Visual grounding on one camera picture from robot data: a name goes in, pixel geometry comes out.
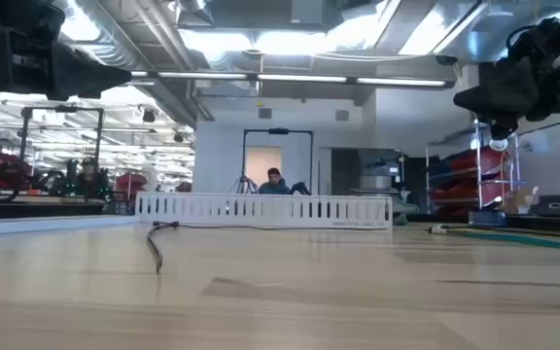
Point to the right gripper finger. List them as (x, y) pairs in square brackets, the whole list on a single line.
[(502, 127), (503, 92)]

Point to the metal shelf rack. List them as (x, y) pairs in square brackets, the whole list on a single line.
[(478, 160)]

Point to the black ceiling spotlight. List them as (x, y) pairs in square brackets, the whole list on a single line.
[(178, 137), (149, 115)]

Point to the cardboard box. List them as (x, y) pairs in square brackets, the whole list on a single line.
[(520, 199)]

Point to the person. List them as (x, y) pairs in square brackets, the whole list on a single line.
[(90, 182), (274, 187)]

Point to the grey machine with display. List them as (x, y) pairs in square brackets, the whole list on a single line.
[(379, 167)]

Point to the long ceiling light bar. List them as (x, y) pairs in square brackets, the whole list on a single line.
[(299, 78)]

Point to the black camera gantry frame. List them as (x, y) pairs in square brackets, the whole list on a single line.
[(61, 109), (278, 131)]

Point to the silver ceiling duct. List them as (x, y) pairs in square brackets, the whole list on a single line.
[(110, 46)]

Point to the black dome camera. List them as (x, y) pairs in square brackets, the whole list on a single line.
[(446, 59)]

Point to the square wall vent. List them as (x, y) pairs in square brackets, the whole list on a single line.
[(265, 113), (342, 115)]

